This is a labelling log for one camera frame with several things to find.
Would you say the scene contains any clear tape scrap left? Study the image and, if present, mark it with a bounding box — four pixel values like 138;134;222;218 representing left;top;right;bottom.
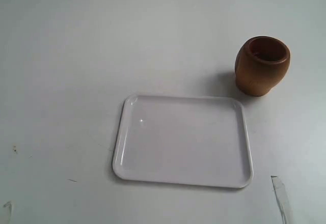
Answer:
1;201;13;223

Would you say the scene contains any brown wooden mortar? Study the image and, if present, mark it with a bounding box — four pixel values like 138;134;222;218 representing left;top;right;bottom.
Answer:
234;36;290;97

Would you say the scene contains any white rectangular plastic tray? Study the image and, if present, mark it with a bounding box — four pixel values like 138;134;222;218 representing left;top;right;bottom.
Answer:
112;94;253;189

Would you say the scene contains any clear tape strip right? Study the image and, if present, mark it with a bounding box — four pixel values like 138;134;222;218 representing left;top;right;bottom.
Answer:
271;176;293;224

